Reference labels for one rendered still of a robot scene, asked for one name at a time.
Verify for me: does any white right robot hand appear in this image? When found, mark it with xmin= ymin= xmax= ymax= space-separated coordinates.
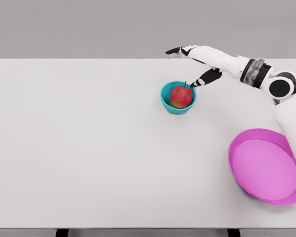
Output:
xmin=165 ymin=44 xmax=228 ymax=89

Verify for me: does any red apple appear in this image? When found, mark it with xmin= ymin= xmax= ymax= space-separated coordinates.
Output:
xmin=169 ymin=82 xmax=194 ymax=109

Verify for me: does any blue bowl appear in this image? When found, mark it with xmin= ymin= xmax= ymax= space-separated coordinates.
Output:
xmin=160 ymin=81 xmax=197 ymax=115

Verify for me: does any pink plate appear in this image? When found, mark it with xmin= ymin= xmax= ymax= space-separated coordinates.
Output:
xmin=228 ymin=128 xmax=296 ymax=206

